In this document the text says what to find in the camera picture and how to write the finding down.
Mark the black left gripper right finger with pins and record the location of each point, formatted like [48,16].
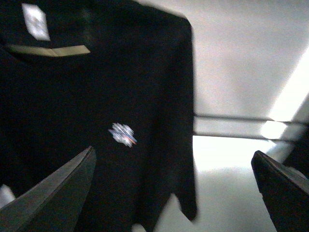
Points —
[285,193]

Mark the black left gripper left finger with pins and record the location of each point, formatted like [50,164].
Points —
[54,204]

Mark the black t-shirt with print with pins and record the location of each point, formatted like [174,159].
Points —
[115,75]

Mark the grey metal clothes rack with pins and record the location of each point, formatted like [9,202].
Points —
[248,128]

